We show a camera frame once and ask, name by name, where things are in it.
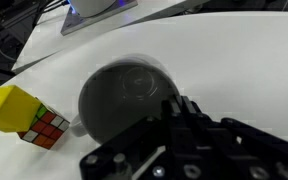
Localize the grey robot mounting plate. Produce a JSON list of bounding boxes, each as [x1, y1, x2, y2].
[[60, 0, 139, 37]]

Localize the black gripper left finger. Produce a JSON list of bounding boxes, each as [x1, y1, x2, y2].
[[79, 95, 198, 180]]

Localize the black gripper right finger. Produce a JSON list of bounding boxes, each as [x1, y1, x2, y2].
[[182, 96, 288, 180]]

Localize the yellow block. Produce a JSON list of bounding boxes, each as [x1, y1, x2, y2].
[[0, 84, 43, 134]]

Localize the Rubik's cube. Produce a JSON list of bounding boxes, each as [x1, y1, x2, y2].
[[17, 103, 71, 151]]

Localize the black cable bundle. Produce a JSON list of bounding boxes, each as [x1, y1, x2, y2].
[[0, 0, 68, 34]]

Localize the white ceramic cup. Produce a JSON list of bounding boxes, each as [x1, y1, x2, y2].
[[71, 54, 182, 145]]

